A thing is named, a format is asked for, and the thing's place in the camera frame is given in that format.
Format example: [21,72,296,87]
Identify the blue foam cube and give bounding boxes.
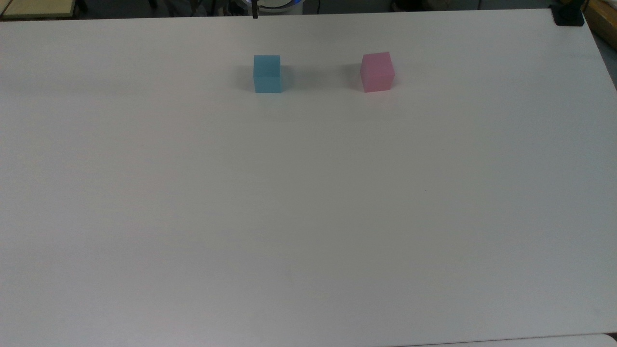
[254,54,282,93]

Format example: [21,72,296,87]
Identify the pink foam cube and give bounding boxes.
[360,52,396,93]

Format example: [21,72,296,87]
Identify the yellow wooden table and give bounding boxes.
[0,0,80,21]

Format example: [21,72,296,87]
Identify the wooden board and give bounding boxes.
[585,0,617,50]

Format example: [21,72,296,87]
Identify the black camera stand base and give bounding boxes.
[551,2,585,27]

